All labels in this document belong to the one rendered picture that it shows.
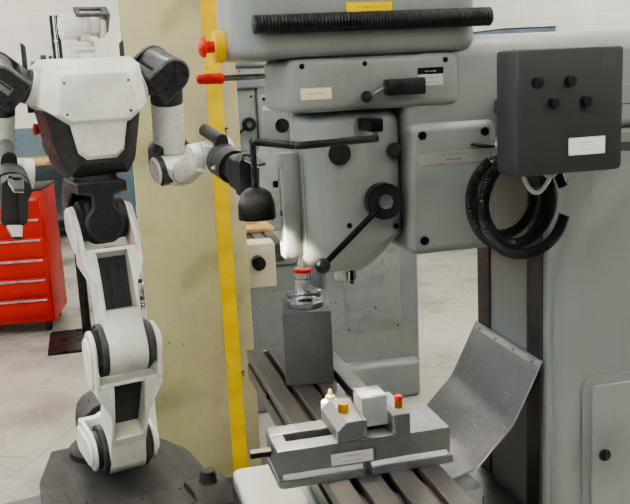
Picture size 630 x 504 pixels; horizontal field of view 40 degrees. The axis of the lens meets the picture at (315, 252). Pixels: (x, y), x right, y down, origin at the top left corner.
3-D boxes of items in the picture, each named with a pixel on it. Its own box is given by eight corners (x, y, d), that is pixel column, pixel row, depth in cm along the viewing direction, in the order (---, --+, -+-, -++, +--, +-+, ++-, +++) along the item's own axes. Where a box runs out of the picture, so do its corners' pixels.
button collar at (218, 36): (217, 62, 164) (214, 29, 163) (212, 63, 170) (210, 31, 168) (227, 62, 164) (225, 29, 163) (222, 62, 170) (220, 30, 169)
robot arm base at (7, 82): (-32, 85, 226) (-20, 44, 223) (18, 100, 233) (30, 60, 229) (-28, 103, 214) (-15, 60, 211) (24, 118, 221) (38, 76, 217)
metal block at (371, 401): (362, 427, 170) (361, 398, 169) (353, 416, 176) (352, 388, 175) (388, 423, 171) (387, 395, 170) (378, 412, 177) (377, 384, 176)
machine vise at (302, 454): (280, 490, 163) (276, 435, 161) (264, 457, 178) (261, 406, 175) (454, 461, 171) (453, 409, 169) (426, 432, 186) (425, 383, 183)
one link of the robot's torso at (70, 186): (61, 232, 254) (55, 171, 251) (105, 226, 260) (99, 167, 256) (83, 248, 230) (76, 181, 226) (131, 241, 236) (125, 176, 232)
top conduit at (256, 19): (255, 34, 151) (254, 13, 150) (251, 35, 155) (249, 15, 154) (494, 25, 162) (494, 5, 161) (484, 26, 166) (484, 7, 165)
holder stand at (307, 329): (285, 386, 217) (281, 308, 213) (284, 357, 239) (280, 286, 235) (334, 382, 218) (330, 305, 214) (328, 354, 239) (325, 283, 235)
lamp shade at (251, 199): (232, 218, 171) (230, 187, 169) (264, 214, 174) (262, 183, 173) (249, 223, 165) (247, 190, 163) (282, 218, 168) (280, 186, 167)
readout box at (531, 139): (520, 178, 145) (520, 49, 141) (495, 173, 154) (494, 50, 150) (626, 169, 150) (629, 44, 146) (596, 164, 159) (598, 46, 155)
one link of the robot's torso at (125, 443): (81, 455, 256) (78, 320, 233) (147, 439, 265) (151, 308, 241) (95, 491, 245) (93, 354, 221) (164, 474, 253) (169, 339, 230)
